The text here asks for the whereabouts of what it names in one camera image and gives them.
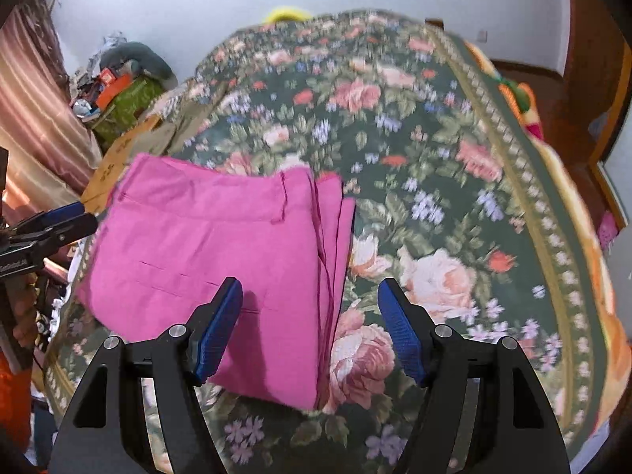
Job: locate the pink striped curtain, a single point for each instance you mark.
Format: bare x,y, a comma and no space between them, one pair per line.
34,123

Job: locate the olive folded pants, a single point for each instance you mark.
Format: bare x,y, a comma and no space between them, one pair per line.
182,123

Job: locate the pink pants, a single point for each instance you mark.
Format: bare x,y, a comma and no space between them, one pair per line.
207,242

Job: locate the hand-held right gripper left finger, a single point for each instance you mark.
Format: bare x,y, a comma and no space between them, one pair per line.
217,333

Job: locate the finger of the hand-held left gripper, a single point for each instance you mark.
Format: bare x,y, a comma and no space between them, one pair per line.
69,228
61,211

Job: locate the grey plush toy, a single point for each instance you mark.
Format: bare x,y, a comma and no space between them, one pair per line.
145,59

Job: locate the yellow foam tube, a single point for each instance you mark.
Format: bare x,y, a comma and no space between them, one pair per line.
289,14

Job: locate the person's left hand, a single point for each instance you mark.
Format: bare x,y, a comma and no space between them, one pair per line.
25,316

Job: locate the brown wooden door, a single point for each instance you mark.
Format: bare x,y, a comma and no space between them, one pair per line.
587,59

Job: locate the floral green blanket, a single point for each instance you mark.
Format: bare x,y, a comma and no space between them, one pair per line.
419,182

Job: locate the dark wooden bedpost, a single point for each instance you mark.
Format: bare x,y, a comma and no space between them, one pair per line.
435,22

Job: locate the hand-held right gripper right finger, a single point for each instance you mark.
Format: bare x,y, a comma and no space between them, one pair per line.
402,338

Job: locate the orange box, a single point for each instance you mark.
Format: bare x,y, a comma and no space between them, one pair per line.
113,86

